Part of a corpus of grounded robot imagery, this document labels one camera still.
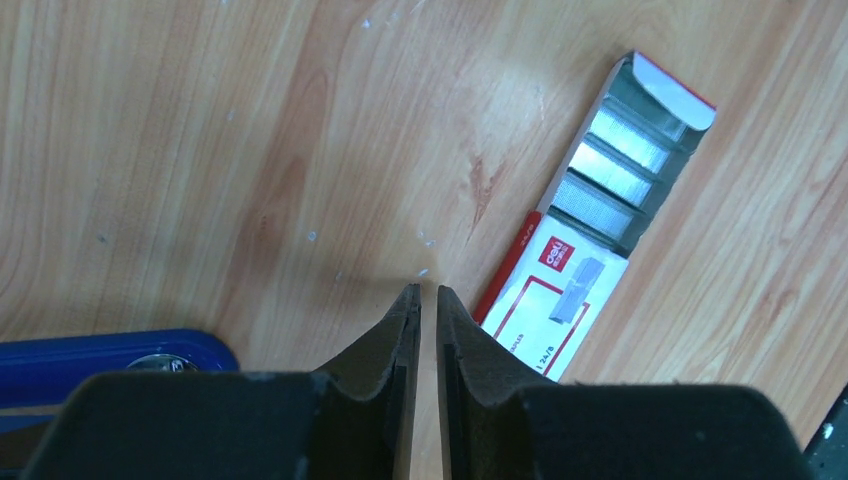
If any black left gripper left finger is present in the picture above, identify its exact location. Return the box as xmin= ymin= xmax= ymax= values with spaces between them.
xmin=21 ymin=284 xmax=421 ymax=479

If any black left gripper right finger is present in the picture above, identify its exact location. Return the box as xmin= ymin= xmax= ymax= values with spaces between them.
xmin=436 ymin=286 xmax=812 ymax=479

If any blue black stapler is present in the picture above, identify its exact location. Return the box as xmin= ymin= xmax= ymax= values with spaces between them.
xmin=1 ymin=329 xmax=239 ymax=478

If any staple box with staples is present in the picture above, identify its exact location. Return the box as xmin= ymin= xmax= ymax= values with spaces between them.
xmin=472 ymin=50 xmax=716 ymax=381

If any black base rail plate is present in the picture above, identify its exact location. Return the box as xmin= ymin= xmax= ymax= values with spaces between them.
xmin=804 ymin=387 xmax=848 ymax=480

